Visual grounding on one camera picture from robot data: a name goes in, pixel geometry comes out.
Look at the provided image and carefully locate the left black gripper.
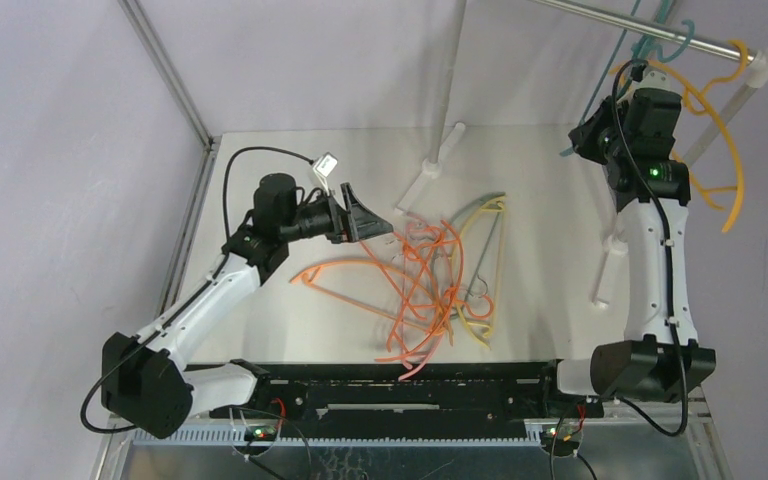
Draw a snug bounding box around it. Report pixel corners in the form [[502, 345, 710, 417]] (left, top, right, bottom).
[[279, 184, 391, 245]]

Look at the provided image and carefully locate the yellow-orange plastic hanger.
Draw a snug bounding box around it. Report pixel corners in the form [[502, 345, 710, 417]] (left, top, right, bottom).
[[645, 39, 751, 234]]

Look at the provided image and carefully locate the teal plastic hanger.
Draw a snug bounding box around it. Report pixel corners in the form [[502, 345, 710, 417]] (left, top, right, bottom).
[[559, 0, 697, 158]]

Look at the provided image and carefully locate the orange plastic hanger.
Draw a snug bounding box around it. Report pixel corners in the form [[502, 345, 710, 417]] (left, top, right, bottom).
[[357, 221, 471, 362]]

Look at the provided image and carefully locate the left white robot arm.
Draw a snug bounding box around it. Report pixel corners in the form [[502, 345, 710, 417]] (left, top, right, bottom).
[[91, 173, 394, 439]]

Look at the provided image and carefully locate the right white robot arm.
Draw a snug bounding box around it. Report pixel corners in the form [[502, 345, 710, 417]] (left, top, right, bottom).
[[537, 87, 716, 416]]

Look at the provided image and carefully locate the clothes rack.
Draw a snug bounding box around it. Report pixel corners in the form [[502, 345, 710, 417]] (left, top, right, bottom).
[[397, 0, 768, 309]]

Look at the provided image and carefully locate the pink hanger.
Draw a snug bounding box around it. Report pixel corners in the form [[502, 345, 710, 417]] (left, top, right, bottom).
[[393, 215, 465, 382]]

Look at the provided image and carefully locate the pale yellow hanger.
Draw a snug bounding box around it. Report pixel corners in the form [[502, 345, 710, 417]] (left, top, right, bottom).
[[450, 207, 502, 350]]

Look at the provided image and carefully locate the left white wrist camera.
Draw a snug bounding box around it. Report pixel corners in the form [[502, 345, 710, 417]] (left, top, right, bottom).
[[310, 152, 339, 194]]

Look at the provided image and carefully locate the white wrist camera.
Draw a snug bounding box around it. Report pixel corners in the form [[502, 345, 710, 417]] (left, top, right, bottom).
[[310, 152, 339, 194], [628, 64, 674, 95]]

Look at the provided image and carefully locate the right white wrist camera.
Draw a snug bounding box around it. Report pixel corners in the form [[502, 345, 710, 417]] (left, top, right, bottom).
[[628, 64, 674, 95]]

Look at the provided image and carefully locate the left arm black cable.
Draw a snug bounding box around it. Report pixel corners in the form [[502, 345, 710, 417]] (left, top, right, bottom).
[[79, 146, 316, 435]]

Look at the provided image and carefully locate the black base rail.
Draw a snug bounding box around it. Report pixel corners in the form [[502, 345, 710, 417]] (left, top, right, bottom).
[[246, 361, 605, 420]]

